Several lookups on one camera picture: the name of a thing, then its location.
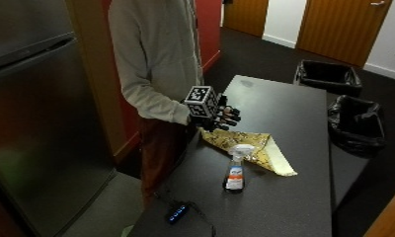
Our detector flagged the white marker cube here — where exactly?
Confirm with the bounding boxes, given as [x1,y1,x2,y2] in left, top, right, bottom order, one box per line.
[183,85,222,119]

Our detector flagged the yellow patterned cloth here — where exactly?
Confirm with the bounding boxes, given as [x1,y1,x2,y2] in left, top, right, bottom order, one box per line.
[201,127,299,178]

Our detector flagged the clear spray bottle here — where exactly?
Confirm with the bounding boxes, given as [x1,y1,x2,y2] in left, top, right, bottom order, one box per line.
[223,143,257,195]

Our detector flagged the the person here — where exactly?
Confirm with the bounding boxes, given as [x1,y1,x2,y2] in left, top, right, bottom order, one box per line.
[107,0,206,200]

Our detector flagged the black lined waste bin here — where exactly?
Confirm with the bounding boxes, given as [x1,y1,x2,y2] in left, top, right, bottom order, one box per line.
[293,59,365,99]
[327,94,388,158]

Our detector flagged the wooden door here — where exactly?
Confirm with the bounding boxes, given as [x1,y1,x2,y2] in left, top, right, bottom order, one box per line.
[295,0,395,68]
[223,0,270,38]

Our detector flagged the black hub with blue lights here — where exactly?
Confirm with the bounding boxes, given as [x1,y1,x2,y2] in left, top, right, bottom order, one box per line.
[165,202,193,225]

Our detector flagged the stainless steel refrigerator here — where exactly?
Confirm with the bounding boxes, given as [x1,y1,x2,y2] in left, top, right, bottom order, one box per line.
[0,0,119,237]

